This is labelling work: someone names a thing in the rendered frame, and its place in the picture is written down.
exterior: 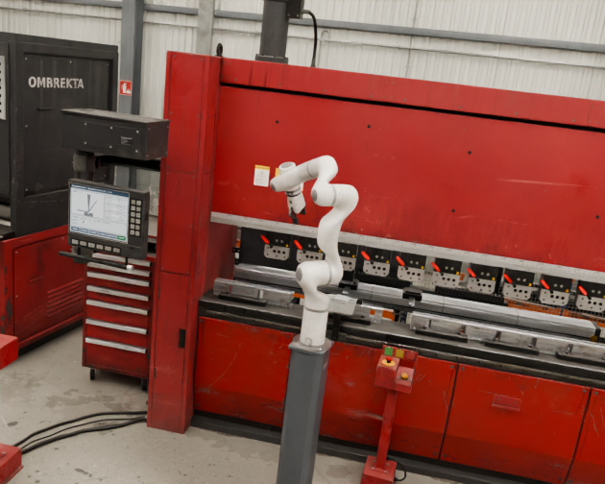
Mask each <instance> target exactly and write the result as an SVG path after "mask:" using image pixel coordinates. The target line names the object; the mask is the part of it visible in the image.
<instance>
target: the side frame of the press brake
mask: <svg viewBox="0 0 605 484"><path fill-rule="evenodd" d="M221 67H222V57H218V56H211V55H203V54H194V53H186V52H178V51H169V50H167V52H166V70H165V88H164V107H163V119H168V120H171V122H169V135H168V153H167V157H162V158H161V161H160V179H159V196H158V215H157V250H156V268H155V286H154V304H153V321H152V340H151V358H150V376H149V394H148V412H147V426H148V427H152V428H156V429H161V430H166V431H170V432H175V433H180V434H184V433H185V431H186V430H187V428H188V427H189V426H190V421H191V419H192V417H193V416H194V410H195V408H194V372H195V358H196V346H197V332H198V320H199V299H200V298H201V297H202V296H203V295H204V294H205V293H206V292H207V291H208V290H209V289H213V287H214V281H215V280H216V279H217V278H225V279H231V280H233V272H234V261H235V253H233V252H232V247H236V239H237V229H238V226H235V225H228V224H222V223H216V222H210V216H211V205H212V192H213V179H214V166H215V154H216V141H217V129H218V116H219V103H220V90H221V85H225V84H226V83H221V82H220V80H221Z"/></svg>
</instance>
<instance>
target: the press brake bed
mask: <svg viewBox="0 0 605 484"><path fill-rule="evenodd" d="M301 330H302V325H298V324H292V323H287V322H282V321H276V320H271V319H265V318H260V317H255V316H250V315H244V314H238V313H233V312H228V311H223V310H217V309H212V308H206V307H201V306H199V320H198V332H197V346H196V358H195V372H194V408H195V410H194V416H193V417H192V419H191V421H190V426H193V427H198V428H203V429H208V430H212V431H217V432H222V433H226V434H230V435H236V436H241V437H245V438H249V439H253V440H258V441H261V442H266V443H271V444H276V445H280V443H281V434H282V426H283V418H284V409H285V402H286V393H287V385H288V376H289V369H290V360H291V352H292V350H290V349H288V346H289V344H290V343H291V342H292V341H293V338H294V337H295V336H296V335H298V334H301ZM383 345H385V346H390V347H394V348H399V349H404V350H408V351H416V352H417V353H418V358H417V363H416V362H413V361H409V360H404V359H399V366H402V367H405V368H410V369H414V367H415V363H416V369H415V373H414V380H413V384H412V389H411V393H410V394H408V393H404V392H401V391H398V395H397V401H396V407H395V413H394V419H393V424H392V430H391V435H390V441H389V447H388V452H387V455H388V456H390V457H391V458H394V459H396V460H397V461H399V462H400V463H401V464H402V465H403V466H404V468H405V470H406V471H407V472H412V473H416V474H420V475H425V476H430V477H436V478H442V479H448V480H451V481H455V482H460V483H465V484H605V379H601V378H596V377H590V376H585V375H576V374H570V373H565V372H559V371H553V370H549V369H543V368H538V367H532V366H527V365H521V364H516V363H511V362H505V361H500V360H494V359H490V358H484V357H479V356H473V355H467V354H463V353H457V352H452V351H442V350H436V349H432V348H426V347H420V346H415V345H409V344H404V343H399V342H394V341H388V340H383V339H377V338H372V337H367V336H361V335H356V334H350V333H346V332H340V331H339V335H338V342H336V341H334V345H333V346H332V347H331V349H330V351H329V359H328V365H327V379H326V387H325V393H324V400H323V408H322V415H321V422H320V429H319V437H318V444H317V450H316V452H317V453H322V454H326V455H330V456H336V457H341V458H345V459H350V460H354V461H358V462H362V463H366V461H367V457H368V455H371V456H374V457H376V456H377V450H378V444H379V438H380V432H381V427H382V421H383V415H384V408H385V402H386V397H387V391H388V388H383V387H379V386H375V374H376V368H377V365H378V362H379V359H380V357H381V354H382V348H383ZM495 395H499V396H504V397H509V398H514V399H521V402H520V412H517V411H512V410H507V409H501V408H496V407H493V400H494V396H495Z"/></svg>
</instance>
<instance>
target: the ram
mask: <svg viewBox="0 0 605 484"><path fill-rule="evenodd" d="M322 156H330V157H333V158H334V160H335V161H336V164H337V167H338V171H337V174H336V176H335V177H334V178H333V179H332V180H331V181H330V182H329V184H348V185H351V186H353V187H354V188H355V189H356V191H357V193H358V202H357V205H356V207H355V209H354V210H353V211H352V212H351V213H350V214H349V216H348V217H347V218H346V219H345V220H344V222H343V223H342V226H341V229H340V231H341V232H348V233H354V234H361V235H367V236H372V237H379V238H385V239H392V240H398V241H404V242H410V243H417V244H423V245H428V246H435V247H441V248H448V249H454V250H460V251H466V252H473V253H479V254H490V255H496V256H503V257H509V258H515V259H521V260H528V261H534V262H540V263H546V264H552V265H559V266H565V267H571V268H577V269H584V270H590V271H596V272H602V273H605V133H602V132H594V131H586V130H578V129H571V128H563V127H555V126H547V125H539V124H531V123H523V122H516V121H508V120H500V119H492V118H484V117H476V116H468V115H461V114H453V113H445V112H437V111H429V110H421V109H407V108H399V107H391V106H382V105H375V104H367V103H359V102H352V101H344V100H335V99H328V98H320V97H312V96H304V95H297V94H289V93H280V92H273V91H265V90H257V89H249V88H242V87H234V86H225V85H221V90H220V103H219V116H218V129H217V141H216V154H215V166H214V179H213V192H212V205H211V211H212V212H218V213H225V214H230V215H237V216H243V217H250V218H255V219H262V220H268V221H274V222H281V223H286V224H293V220H292V218H291V217H290V216H289V211H290V210H289V206H288V201H287V195H286V194H285V191H281V192H276V191H274V190H273V189H272V188H271V186H270V182H271V180H272V179H273V178H274V177H275V176H276V168H279V167H280V166H281V165H282V164H283V163H285V162H294V163H295V165H296V167H297V166H299V165H301V164H303V163H305V162H308V161H310V160H312V159H314V158H317V157H322ZM256 165H259V166H266V167H270V171H269V180H268V186H262V185H255V184H254V172H255V166H256ZM317 180H318V178H317V179H314V180H310V181H305V182H304V183H303V191H302V194H303V197H304V201H305V212H306V215H301V212H299V213H297V217H298V221H299V223H298V224H293V225H299V226H306V227H311V228H319V224H320V221H321V220H322V218H323V217H324V216H325V215H327V214H328V213H329V212H330V211H331V210H332V209H333V208H334V206H318V205H316V204H315V203H314V202H313V201H312V198H311V190H312V188H313V186H314V184H315V182H316V181H317ZM338 242H344V243H350V244H355V245H362V246H368V247H375V248H380V249H386V250H393V251H399V252H405V253H411V254H422V255H429V256H435V257H440V258H447V259H453V260H459V261H466V262H471V263H477V264H484V265H490V266H496V267H502V268H508V269H514V270H521V271H526V272H532V273H539V274H545V275H551V276H557V277H563V278H575V279H581V280H586V281H593V282H599V283H605V278H597V277H590V276H584V275H577V274H572V273H566V272H559V271H553V270H547V269H541V268H535V267H528V266H522V265H517V264H510V263H504V262H497V261H492V260H486V259H479V258H473V257H466V256H461V255H455V254H443V253H437V252H431V251H425V250H418V249H412V248H406V247H400V246H394V245H387V244H381V243H376V242H369V241H363V240H356V239H350V238H345V237H339V238H338Z"/></svg>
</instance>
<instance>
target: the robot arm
mask: <svg viewBox="0 0 605 484"><path fill-rule="evenodd" d="M279 171H280V173H279V175H278V176H276V177H274V178H273V179H272V180H271V182H270V186H271V188H272V189H273V190H274V191H276V192H281V191H285V194H286V195H287V201H288V206H289V210H290V211H289V216H290V217H291V218H292V220H293V224H298V223H299V221H298V217H297V213H299V212H301V215H306V212H305V201H304V197H303V194H302V192H301V186H300V184H301V183H303V182H307V181H310V180H314V179H317V178H318V180H317V181H316V182H315V184H314V186H313V188H312V190H311V198H312V201H313V202H314V203H315V204H316V205H318V206H334V208H333V209H332V210H331V211H330V212H329V213H328V214H327V215H325V216H324V217H323V218H322V220H321V221H320V224H319V228H318V234H317V243H318V246H319V248H320V249H321V250H322V251H323V252H324V253H325V254H326V258H325V260H314V261H306V262H303V263H301V264H300V265H299V266H298V268H297V270H296V280H297V282H298V284H299V285H300V287H301V288H302V290H303V292H304V307H303V315H302V330H301V334H298V335H296V336H295V337H294V338H293V344H294V345H295V346H296V347H298V348H300V349H302V350H305V351H327V350H328V349H330V347H331V342H330V341H329V340H328V338H326V329H327V315H328V308H329V297H328V295H327V294H325V293H323V292H320V291H318V290H317V286H321V285H332V284H336V283H338V282H339V281H340V280H341V278H342V276H343V266H342V263H341V260H340V257H339V254H338V248H337V244H338V238H339V233H340V229H341V226H342V223H343V222H344V220H345V219H346V218H347V217H348V216H349V214H350V213H351V212H352V211H353V210H354V209H355V207H356V205H357V202H358V193H357V191H356V189H355V188H354V187H353V186H351V185H348V184H329V182H330V181H331V180H332V179H333V178H334V177H335V176H336V174H337V171H338V167H337V164H336V161H335V160H334V158H333V157H330V156H322V157H317V158H314V159H312V160H310V161H308V162H305V163H303V164H301V165H299V166H297V167H296V165H295V163H294V162H285V163H283V164H282V165H281V166H280V167H279ZM293 211H295V212H293ZM293 213H295V216H294V215H293Z"/></svg>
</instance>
